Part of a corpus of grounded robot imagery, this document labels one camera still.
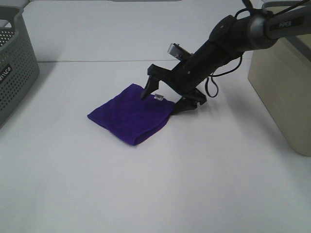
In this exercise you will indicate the purple towel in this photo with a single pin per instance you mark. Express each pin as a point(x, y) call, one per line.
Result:
point(131, 119)

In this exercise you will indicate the beige plastic storage bin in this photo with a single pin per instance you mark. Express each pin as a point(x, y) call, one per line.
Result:
point(281, 76)

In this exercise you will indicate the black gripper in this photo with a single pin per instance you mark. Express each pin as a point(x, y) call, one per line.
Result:
point(187, 74)

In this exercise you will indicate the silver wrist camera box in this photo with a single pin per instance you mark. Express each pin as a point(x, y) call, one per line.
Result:
point(178, 52)

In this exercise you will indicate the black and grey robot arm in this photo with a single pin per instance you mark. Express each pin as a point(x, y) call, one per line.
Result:
point(228, 41)

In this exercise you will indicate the grey perforated plastic basket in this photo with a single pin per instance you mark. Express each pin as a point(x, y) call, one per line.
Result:
point(18, 65)

